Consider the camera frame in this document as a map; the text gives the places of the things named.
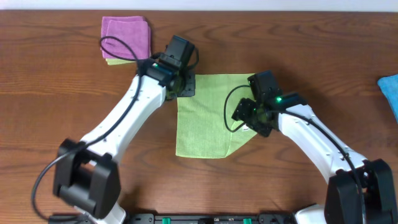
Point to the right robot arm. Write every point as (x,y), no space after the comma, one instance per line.
(359,190)

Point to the folded green cloth under purple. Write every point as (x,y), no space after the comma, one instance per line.
(116,61)

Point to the blue cloth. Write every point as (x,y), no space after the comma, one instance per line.
(388,86)

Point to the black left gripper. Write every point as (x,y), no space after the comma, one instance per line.
(188,84)

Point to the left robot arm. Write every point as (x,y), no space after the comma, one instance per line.
(87,171)

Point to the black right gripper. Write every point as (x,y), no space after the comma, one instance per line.
(244,111)

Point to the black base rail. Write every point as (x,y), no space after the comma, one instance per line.
(150,218)

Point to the green microfiber cloth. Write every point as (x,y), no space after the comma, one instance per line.
(204,120)

